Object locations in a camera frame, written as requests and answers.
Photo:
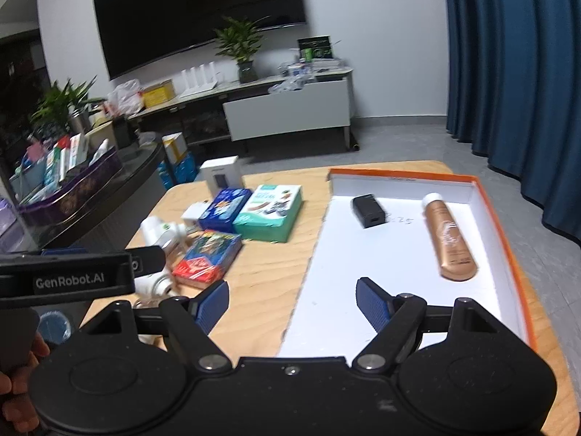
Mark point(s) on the white tv cabinet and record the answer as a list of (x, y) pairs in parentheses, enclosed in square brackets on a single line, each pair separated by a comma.
[(325, 102)]

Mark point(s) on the small white adapter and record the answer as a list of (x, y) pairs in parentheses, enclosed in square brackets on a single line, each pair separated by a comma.
[(191, 216)]

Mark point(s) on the white yellow carton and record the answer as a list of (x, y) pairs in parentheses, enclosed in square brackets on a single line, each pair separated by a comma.
[(176, 147)]

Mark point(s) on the orange white box lid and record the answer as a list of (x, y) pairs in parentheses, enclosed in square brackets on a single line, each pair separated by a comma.
[(399, 257)]

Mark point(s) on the blue tin box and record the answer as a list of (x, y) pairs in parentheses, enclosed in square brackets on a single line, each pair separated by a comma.
[(223, 210)]

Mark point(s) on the bronze bottle white cap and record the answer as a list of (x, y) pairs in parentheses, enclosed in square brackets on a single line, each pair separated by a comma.
[(454, 258)]

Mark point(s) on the teal bandage box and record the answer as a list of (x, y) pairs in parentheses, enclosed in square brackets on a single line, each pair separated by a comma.
[(270, 213)]

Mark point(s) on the yellow box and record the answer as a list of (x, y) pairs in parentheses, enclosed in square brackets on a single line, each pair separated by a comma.
[(158, 94)]

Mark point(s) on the potted plant on cabinet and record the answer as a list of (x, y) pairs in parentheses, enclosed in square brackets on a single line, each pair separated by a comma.
[(240, 40)]

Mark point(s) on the white bottle near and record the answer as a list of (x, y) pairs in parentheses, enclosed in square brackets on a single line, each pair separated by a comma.
[(157, 285)]

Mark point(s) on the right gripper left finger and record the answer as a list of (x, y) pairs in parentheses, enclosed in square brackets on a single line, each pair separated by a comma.
[(210, 305)]

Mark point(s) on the television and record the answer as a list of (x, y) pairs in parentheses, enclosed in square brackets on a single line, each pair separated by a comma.
[(134, 33)]

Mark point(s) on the purple tray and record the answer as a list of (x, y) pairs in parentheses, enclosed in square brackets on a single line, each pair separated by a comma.
[(74, 194)]

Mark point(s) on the red card box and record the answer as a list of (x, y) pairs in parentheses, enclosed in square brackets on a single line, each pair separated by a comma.
[(208, 258)]

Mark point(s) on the person left hand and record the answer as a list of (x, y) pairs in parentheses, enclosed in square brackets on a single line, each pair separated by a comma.
[(17, 410)]

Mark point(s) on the blue curtain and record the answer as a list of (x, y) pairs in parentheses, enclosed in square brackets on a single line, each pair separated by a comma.
[(514, 95)]

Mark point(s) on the white plastic bag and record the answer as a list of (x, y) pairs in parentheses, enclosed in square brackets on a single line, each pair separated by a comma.
[(126, 99)]

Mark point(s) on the black power adapter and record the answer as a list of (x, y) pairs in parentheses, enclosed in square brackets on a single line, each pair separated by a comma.
[(368, 211)]

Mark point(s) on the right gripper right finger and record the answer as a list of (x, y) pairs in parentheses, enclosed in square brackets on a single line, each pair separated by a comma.
[(376, 305)]

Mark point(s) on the white bottle far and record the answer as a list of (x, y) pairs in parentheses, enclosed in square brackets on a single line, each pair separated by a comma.
[(166, 235)]

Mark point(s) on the white charger box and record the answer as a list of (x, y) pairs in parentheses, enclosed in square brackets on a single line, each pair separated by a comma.
[(222, 173)]

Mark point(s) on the green black box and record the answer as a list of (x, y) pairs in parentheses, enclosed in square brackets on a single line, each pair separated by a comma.
[(315, 47)]

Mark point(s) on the white router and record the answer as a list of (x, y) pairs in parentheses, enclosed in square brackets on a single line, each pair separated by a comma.
[(196, 80)]

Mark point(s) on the left potted plant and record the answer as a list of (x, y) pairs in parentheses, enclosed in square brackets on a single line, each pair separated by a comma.
[(55, 108)]

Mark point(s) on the black round table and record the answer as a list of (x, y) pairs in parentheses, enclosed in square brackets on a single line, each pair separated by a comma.
[(99, 210)]

